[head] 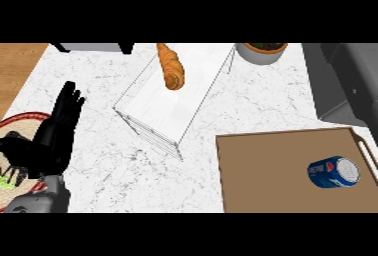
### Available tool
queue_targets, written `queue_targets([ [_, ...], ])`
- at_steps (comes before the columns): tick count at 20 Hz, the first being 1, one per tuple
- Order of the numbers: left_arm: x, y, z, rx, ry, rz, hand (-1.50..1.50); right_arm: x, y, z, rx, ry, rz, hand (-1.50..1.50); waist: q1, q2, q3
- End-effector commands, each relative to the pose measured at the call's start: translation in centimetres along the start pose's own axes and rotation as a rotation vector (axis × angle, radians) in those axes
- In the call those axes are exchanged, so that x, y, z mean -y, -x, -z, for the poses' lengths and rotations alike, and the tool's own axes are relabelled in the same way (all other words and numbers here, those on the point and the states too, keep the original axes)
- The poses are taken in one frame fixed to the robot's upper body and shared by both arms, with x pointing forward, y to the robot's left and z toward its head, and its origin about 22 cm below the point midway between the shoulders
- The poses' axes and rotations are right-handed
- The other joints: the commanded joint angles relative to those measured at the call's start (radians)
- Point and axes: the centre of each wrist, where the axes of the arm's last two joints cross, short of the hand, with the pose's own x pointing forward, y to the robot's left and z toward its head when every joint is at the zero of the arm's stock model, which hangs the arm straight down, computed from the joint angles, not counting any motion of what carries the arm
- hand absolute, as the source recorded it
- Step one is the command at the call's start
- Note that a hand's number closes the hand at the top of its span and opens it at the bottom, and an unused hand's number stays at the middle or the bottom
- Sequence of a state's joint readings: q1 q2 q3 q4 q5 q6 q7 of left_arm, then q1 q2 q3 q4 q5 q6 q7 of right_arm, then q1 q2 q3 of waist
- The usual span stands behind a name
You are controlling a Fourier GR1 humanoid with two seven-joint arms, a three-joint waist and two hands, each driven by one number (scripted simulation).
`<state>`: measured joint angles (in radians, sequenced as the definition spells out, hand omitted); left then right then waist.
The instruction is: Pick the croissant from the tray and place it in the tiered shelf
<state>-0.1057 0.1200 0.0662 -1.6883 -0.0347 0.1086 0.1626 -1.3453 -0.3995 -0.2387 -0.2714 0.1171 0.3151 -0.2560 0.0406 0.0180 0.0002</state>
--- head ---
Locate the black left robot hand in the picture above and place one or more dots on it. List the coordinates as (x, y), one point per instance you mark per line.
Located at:
(58, 126)

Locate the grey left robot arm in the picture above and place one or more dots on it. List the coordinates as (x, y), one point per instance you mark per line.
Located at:
(42, 198)

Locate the orange croissant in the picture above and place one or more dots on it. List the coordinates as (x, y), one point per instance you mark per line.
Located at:
(172, 68)

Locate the brown wooden tray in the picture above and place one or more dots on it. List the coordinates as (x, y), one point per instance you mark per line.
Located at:
(286, 173)

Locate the woven red-rimmed placemat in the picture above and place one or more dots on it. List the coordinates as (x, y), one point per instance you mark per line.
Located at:
(16, 130)

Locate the green vegetable piece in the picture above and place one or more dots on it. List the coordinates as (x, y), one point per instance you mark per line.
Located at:
(5, 182)

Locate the grey black-legged appliance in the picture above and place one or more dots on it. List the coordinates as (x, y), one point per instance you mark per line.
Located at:
(94, 47)

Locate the grey plant pot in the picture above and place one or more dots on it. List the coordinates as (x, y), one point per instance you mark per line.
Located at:
(261, 53)

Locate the blue soda can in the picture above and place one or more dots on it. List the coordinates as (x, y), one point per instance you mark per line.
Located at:
(334, 172)

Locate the dark grey appliance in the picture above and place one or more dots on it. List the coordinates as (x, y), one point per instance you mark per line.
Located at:
(345, 83)

